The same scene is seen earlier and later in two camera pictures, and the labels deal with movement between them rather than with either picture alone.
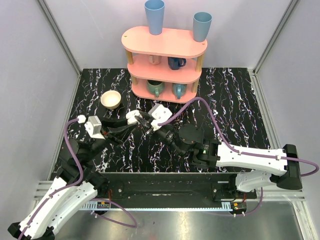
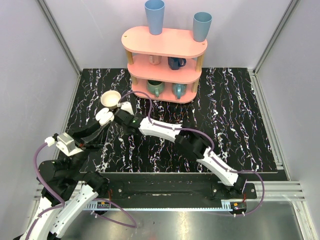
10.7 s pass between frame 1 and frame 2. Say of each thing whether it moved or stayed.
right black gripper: moved
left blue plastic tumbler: stayed
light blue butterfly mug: stayed
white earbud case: moved
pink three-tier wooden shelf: stayed
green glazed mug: stayed
